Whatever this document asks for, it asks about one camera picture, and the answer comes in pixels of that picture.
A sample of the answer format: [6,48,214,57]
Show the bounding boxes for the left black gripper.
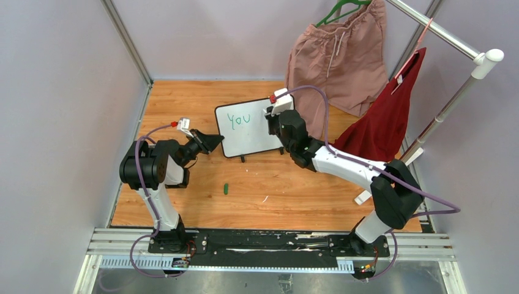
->
[179,130,223,167]

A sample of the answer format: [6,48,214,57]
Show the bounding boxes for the small black-framed whiteboard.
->
[215,98,282,158]

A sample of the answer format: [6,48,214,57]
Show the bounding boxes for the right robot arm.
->
[264,107,424,256]

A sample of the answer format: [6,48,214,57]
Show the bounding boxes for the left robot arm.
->
[119,129,224,253]

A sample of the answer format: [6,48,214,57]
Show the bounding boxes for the pink shorts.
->
[285,1,388,139]

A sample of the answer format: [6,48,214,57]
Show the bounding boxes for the dark red garment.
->
[332,48,427,162]

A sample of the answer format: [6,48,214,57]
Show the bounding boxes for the green clothes hanger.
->
[315,0,371,27]

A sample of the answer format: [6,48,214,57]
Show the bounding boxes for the pink clothes hanger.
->
[391,17,433,94]

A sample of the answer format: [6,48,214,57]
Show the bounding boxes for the metal clothes rack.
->
[354,0,505,206]

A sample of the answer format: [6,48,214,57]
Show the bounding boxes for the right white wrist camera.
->
[266,88,294,116]

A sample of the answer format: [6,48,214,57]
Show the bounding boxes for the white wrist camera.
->
[266,88,294,116]
[170,117,193,138]

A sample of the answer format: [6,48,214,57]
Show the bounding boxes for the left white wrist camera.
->
[170,117,193,138]

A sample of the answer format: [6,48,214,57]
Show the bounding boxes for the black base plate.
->
[154,228,390,269]

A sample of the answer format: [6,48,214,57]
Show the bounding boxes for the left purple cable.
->
[129,121,192,279]

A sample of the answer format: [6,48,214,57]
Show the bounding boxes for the purple cable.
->
[129,121,192,279]
[269,85,462,281]

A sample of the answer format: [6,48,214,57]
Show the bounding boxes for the aluminium rail frame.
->
[74,228,467,293]

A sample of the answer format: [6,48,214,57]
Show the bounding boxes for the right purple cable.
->
[269,85,462,281]

